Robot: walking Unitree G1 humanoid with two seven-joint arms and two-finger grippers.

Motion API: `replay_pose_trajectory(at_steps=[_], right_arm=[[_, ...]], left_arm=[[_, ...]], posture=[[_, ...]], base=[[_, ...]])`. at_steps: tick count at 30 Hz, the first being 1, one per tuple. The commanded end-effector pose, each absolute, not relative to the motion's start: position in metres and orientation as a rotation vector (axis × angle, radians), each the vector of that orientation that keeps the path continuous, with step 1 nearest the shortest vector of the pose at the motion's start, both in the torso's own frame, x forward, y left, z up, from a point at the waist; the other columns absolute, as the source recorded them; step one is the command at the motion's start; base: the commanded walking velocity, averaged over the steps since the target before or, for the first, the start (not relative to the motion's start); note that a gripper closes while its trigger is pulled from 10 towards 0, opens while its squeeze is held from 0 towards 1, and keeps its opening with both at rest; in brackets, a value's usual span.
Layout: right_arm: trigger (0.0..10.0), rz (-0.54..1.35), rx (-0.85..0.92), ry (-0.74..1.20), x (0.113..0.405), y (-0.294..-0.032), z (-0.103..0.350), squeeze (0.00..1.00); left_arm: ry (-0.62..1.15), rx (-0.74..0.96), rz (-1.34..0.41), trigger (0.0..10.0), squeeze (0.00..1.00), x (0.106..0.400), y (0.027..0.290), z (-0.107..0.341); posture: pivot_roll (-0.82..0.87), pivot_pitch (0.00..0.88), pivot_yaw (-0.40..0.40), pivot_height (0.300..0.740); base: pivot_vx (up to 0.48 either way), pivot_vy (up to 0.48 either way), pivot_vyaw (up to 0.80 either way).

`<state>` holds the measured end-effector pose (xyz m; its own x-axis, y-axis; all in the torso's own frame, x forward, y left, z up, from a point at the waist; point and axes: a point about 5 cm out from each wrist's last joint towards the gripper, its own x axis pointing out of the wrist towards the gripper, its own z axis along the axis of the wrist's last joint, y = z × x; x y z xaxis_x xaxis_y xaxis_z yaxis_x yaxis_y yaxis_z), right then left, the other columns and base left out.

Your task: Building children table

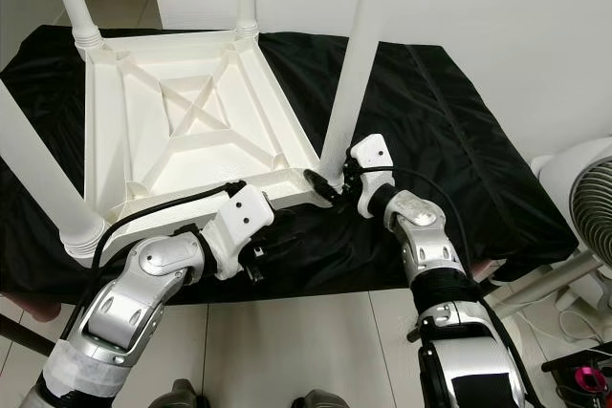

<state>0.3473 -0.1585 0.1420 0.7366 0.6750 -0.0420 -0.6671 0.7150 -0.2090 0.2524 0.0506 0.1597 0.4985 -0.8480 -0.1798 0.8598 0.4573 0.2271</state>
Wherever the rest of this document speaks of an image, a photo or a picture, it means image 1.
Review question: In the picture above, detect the black metal table leg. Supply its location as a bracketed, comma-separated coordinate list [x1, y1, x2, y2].
[0, 311, 60, 357]
[482, 273, 529, 319]

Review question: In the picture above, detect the grey robot leg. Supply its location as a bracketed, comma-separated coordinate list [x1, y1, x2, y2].
[163, 379, 203, 408]
[292, 388, 356, 408]

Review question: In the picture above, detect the black cloth table cover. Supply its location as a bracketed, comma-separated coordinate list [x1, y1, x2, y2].
[0, 23, 580, 296]

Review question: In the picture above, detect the white plastic children table top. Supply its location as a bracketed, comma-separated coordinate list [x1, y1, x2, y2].
[62, 27, 337, 262]

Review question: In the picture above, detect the white standing fan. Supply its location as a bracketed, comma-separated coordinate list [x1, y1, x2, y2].
[486, 135, 612, 334]

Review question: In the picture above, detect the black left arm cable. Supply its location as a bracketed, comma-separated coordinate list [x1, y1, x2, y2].
[93, 178, 246, 268]

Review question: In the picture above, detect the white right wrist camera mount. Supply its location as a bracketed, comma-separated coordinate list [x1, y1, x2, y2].
[348, 133, 396, 219]

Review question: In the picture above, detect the magenta metal part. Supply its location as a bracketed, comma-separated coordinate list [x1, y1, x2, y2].
[568, 364, 612, 386]

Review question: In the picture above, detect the grey robot right leg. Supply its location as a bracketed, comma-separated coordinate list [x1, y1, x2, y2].
[292, 388, 356, 408]

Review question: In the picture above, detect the grey robot left leg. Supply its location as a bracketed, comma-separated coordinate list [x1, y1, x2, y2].
[163, 379, 203, 408]

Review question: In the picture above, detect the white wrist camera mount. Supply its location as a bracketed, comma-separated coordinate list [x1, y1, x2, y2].
[348, 133, 396, 219]
[205, 183, 274, 281]

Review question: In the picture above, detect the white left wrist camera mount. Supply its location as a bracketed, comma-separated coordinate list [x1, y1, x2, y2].
[205, 183, 274, 281]

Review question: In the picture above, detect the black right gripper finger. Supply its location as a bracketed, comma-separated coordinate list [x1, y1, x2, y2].
[302, 168, 341, 204]

